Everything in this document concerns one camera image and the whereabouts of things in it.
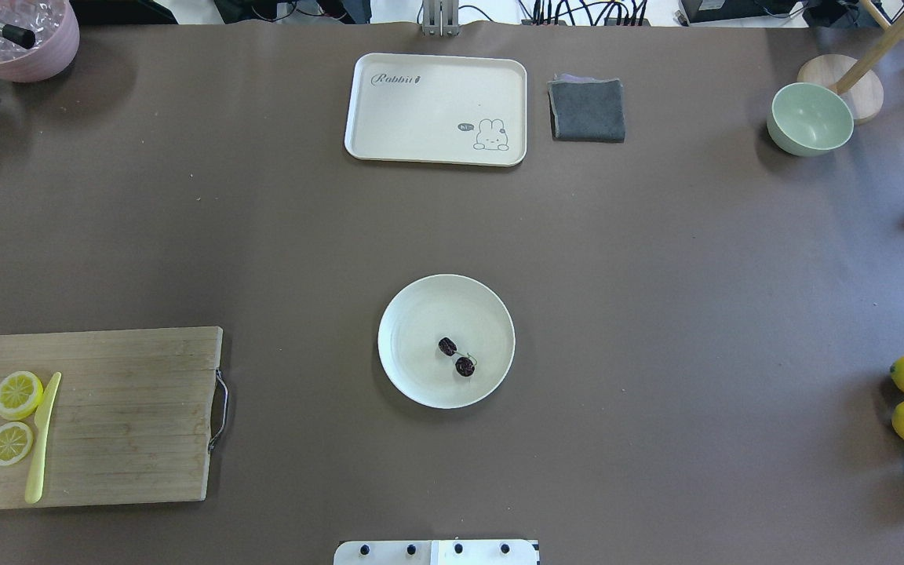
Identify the cream round plate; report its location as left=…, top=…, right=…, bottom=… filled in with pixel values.
left=377, top=273, right=516, bottom=409

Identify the dark red cherry pair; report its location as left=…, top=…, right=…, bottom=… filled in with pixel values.
left=438, top=337, right=476, bottom=378

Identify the cream rabbit tray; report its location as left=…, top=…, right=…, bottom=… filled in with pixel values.
left=344, top=53, right=528, bottom=167

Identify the grey folded cloth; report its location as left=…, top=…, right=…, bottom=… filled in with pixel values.
left=548, top=74, right=625, bottom=143

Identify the wooden cutting board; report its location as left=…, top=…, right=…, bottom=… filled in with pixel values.
left=0, top=326, right=223, bottom=510

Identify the light green bowl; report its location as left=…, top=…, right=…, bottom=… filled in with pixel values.
left=765, top=82, right=855, bottom=157

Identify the lemon slice upper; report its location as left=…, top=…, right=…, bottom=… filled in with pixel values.
left=0, top=370, right=44, bottom=421

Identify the lemon slice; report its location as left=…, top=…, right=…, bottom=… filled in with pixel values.
left=0, top=421, right=35, bottom=466
left=0, top=370, right=44, bottom=421

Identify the wooden cup stand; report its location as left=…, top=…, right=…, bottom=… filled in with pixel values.
left=796, top=1, right=904, bottom=125

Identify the yellow plastic knife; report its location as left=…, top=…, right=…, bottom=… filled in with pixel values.
left=24, top=372, right=64, bottom=505

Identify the lemon slice lower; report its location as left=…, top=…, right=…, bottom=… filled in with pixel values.
left=0, top=421, right=35, bottom=466

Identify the pink bowl with ice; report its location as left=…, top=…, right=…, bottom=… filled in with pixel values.
left=0, top=1, right=80, bottom=83

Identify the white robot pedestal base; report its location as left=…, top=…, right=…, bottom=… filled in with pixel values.
left=333, top=538, right=541, bottom=564

